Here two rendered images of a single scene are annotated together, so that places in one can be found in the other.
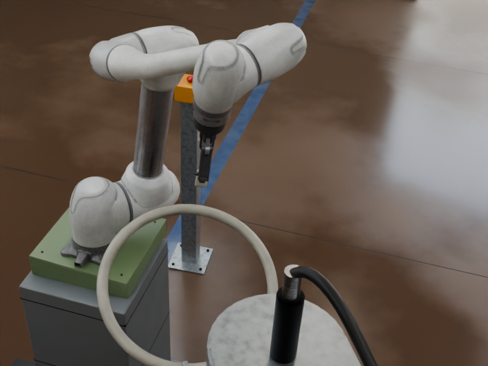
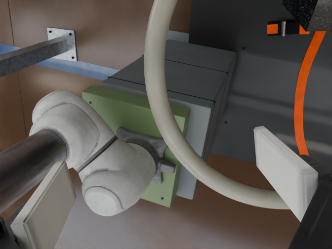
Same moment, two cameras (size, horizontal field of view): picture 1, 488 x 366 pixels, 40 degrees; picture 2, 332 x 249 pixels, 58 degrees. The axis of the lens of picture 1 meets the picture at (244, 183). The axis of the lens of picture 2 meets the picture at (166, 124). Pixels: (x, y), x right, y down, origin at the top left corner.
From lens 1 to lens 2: 157 cm
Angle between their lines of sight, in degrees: 39
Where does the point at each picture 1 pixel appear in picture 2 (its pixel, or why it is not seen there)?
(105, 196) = (111, 185)
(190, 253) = (60, 46)
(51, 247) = (154, 191)
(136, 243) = (126, 116)
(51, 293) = not seen: hidden behind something
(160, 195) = (78, 117)
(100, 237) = (146, 162)
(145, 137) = (21, 189)
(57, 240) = not seen: hidden behind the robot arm
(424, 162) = not seen: outside the picture
